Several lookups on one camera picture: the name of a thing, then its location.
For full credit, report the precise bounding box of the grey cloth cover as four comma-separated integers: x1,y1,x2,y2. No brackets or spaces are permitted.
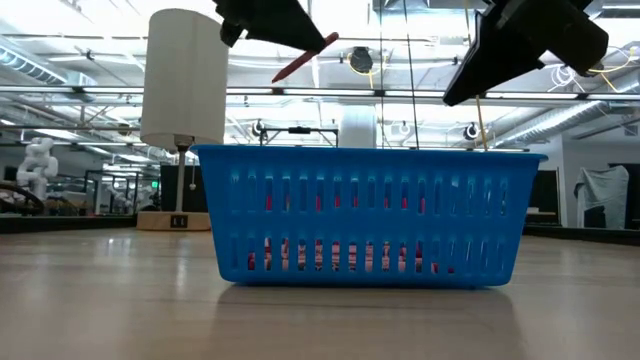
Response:
573,165,631,231

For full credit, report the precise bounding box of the red crayon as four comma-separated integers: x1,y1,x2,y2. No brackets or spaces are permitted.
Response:
271,31,340,84

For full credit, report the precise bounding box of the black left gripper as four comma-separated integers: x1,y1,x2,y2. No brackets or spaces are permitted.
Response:
212,0,327,54

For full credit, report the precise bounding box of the black overhead frame bar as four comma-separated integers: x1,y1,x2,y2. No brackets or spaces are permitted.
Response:
258,126,340,148

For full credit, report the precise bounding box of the thin black hanging cable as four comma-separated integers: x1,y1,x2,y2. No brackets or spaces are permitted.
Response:
378,0,386,149

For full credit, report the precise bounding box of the blue plastic basket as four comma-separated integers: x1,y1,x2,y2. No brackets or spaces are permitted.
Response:
192,144,549,289

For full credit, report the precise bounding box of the yellow hanging cable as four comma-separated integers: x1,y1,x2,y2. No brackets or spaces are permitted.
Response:
462,0,489,151

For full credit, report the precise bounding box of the white shade table lamp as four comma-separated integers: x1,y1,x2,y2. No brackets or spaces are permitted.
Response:
136,8,230,232

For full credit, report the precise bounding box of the black cabinet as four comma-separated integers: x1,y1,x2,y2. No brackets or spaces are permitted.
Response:
159,164,209,214

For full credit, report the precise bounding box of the white cylindrical duct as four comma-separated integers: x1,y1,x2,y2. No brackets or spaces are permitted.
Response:
339,104,378,149

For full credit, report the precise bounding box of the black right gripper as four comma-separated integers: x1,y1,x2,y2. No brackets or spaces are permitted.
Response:
442,0,610,108

